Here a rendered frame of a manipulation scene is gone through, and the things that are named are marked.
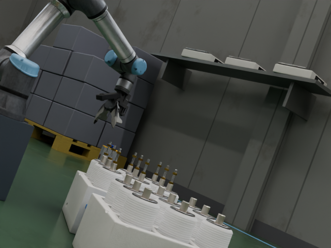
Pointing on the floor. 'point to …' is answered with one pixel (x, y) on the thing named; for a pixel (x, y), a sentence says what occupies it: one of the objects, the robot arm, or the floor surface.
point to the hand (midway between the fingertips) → (101, 125)
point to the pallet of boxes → (83, 95)
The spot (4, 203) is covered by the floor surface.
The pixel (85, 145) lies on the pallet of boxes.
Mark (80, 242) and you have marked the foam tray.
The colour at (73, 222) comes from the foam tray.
